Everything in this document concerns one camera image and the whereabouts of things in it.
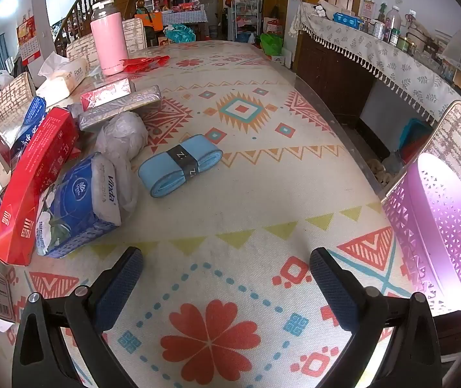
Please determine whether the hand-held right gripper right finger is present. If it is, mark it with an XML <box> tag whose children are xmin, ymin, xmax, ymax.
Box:
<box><xmin>309</xmin><ymin>246</ymin><xmax>443</xmax><ymax>388</ymax></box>

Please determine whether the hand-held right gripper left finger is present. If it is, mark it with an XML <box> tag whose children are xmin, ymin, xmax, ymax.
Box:
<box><xmin>12</xmin><ymin>246</ymin><xmax>144</xmax><ymax>388</ymax></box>

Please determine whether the blue tissue packet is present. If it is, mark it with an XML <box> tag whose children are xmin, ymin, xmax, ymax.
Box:
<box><xmin>34</xmin><ymin>152</ymin><xmax>123</xmax><ymax>259</ymax></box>

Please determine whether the purple plastic basket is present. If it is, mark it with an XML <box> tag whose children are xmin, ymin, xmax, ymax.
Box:
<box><xmin>382</xmin><ymin>153</ymin><xmax>461</xmax><ymax>317</ymax></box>

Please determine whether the long red box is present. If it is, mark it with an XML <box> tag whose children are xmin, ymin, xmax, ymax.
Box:
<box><xmin>0</xmin><ymin>107</ymin><xmax>79</xmax><ymax>266</ymax></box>

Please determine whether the blue box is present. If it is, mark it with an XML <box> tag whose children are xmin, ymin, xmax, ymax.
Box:
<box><xmin>10</xmin><ymin>96</ymin><xmax>49</xmax><ymax>158</ymax></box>

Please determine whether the patterned tablecloth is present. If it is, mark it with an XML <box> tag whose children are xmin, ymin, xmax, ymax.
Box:
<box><xmin>0</xmin><ymin>40</ymin><xmax>433</xmax><ymax>388</ymax></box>

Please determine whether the crumpled white plastic bag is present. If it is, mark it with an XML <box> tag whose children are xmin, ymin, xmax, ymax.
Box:
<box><xmin>95</xmin><ymin>111</ymin><xmax>149</xmax><ymax>211</ymax></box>

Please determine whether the teal plastic bin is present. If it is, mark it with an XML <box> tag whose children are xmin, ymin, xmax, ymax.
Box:
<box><xmin>398</xmin><ymin>118</ymin><xmax>433</xmax><ymax>164</ymax></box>

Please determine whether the grey flat box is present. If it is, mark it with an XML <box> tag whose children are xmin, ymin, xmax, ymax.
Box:
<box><xmin>77</xmin><ymin>85</ymin><xmax>163</xmax><ymax>132</ymax></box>

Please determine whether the small red patterned box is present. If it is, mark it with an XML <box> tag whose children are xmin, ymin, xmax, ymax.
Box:
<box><xmin>80</xmin><ymin>78</ymin><xmax>136</xmax><ymax>112</ymax></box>

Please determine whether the patterned chair back cushion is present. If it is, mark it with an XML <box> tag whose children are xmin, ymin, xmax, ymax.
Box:
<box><xmin>379</xmin><ymin>99</ymin><xmax>461</xmax><ymax>207</ymax></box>

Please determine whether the dark wooden sideboard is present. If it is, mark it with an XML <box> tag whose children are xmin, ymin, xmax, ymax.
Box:
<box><xmin>295</xmin><ymin>28</ymin><xmax>379</xmax><ymax>120</ymax></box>

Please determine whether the white tissue box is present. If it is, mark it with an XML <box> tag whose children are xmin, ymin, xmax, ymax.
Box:
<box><xmin>36</xmin><ymin>53</ymin><xmax>89</xmax><ymax>108</ymax></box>

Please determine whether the patterned chair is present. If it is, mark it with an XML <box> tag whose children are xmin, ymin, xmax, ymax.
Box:
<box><xmin>65</xmin><ymin>32</ymin><xmax>97</xmax><ymax>67</ymax></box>
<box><xmin>0</xmin><ymin>72</ymin><xmax>37</xmax><ymax>124</ymax></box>
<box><xmin>122</xmin><ymin>18</ymin><xmax>148</xmax><ymax>55</ymax></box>

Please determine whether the red plastic bag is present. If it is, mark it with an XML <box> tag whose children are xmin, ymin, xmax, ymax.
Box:
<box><xmin>119</xmin><ymin>56</ymin><xmax>170</xmax><ymax>74</ymax></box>

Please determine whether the leaf print fringed cloth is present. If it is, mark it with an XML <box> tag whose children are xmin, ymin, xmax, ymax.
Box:
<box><xmin>299</xmin><ymin>2</ymin><xmax>461</xmax><ymax>130</ymax></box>

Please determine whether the pink thermos bottle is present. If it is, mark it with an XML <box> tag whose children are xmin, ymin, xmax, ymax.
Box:
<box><xmin>90</xmin><ymin>1</ymin><xmax>130</xmax><ymax>77</ymax></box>

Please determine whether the green basin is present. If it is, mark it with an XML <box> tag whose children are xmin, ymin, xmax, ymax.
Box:
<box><xmin>259</xmin><ymin>32</ymin><xmax>284</xmax><ymax>55</ymax></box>

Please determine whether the teal bag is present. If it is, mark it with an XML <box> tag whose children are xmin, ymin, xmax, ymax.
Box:
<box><xmin>163</xmin><ymin>23</ymin><xmax>196</xmax><ymax>43</ymax></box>

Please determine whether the orange bag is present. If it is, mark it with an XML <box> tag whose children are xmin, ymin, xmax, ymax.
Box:
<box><xmin>135</xmin><ymin>11</ymin><xmax>163</xmax><ymax>33</ymax></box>

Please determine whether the blue wipes packet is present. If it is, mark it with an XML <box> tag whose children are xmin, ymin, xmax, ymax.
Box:
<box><xmin>333</xmin><ymin>12</ymin><xmax>361</xmax><ymax>27</ymax></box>

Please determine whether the clear plastic bottle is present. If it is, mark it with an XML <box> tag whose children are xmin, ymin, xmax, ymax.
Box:
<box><xmin>385</xmin><ymin>5</ymin><xmax>401</xmax><ymax>35</ymax></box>

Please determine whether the checkered cloth table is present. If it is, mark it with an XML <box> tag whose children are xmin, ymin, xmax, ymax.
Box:
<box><xmin>159</xmin><ymin>8</ymin><xmax>209</xmax><ymax>29</ymax></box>

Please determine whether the white shelf rack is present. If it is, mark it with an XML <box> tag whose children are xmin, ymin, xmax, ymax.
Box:
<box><xmin>230</xmin><ymin>0</ymin><xmax>261</xmax><ymax>43</ymax></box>

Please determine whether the wooden staircase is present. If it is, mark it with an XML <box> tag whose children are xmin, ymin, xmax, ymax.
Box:
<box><xmin>54</xmin><ymin>0</ymin><xmax>191</xmax><ymax>55</ymax></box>

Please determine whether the red wall calendar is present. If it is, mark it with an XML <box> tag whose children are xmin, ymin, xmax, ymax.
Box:
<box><xmin>16</xmin><ymin>15</ymin><xmax>38</xmax><ymax>65</ymax></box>

